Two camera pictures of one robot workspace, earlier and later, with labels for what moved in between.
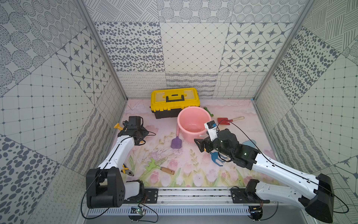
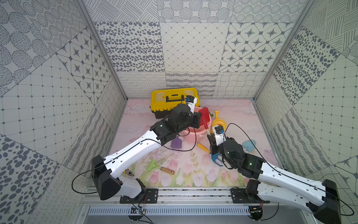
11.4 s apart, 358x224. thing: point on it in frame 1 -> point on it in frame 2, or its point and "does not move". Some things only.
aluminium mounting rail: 202,201 does not move
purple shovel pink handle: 176,143 does not move
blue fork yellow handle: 214,156 does not move
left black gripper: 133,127 -> 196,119
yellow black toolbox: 167,103 does not move
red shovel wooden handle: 225,121 -> 205,118
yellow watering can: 117,126 -> 217,122
